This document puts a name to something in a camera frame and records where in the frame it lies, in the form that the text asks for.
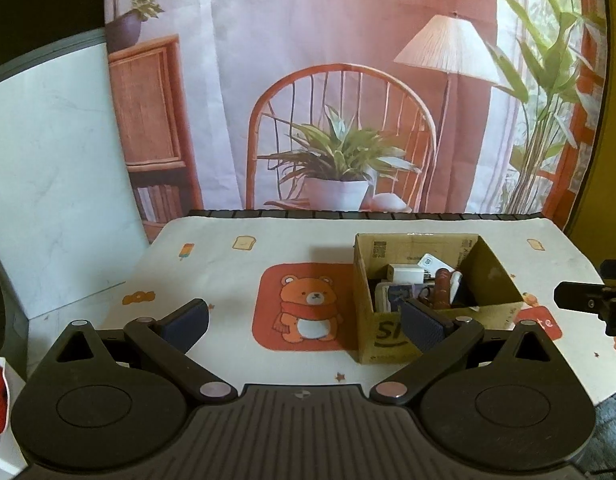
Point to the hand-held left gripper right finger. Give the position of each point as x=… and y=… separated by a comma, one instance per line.
x=423, y=325

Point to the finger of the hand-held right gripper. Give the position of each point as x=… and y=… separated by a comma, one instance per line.
x=615, y=270
x=578, y=295

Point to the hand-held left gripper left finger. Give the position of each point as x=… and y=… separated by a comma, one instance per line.
x=185, y=322

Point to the clear container with blue label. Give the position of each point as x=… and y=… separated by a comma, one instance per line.
x=395, y=296

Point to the cardboard box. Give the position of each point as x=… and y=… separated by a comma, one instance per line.
x=383, y=332

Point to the reddish brown cylinder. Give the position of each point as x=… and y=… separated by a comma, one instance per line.
x=442, y=287

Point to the white marker pen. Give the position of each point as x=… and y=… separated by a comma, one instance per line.
x=457, y=287

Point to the white rectangular block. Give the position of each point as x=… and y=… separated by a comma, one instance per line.
x=405, y=274

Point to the cartoon printed tablecloth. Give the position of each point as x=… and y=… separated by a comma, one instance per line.
x=213, y=270

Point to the white printed paper card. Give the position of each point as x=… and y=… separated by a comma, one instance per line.
x=433, y=261

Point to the black ribbed table mat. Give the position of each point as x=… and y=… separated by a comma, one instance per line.
x=288, y=214

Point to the white board panel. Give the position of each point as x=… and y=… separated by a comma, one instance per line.
x=53, y=185

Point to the red item in white bin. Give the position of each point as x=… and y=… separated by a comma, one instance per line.
x=10, y=460

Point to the printed room scene backdrop cloth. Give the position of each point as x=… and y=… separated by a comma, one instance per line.
x=338, y=35

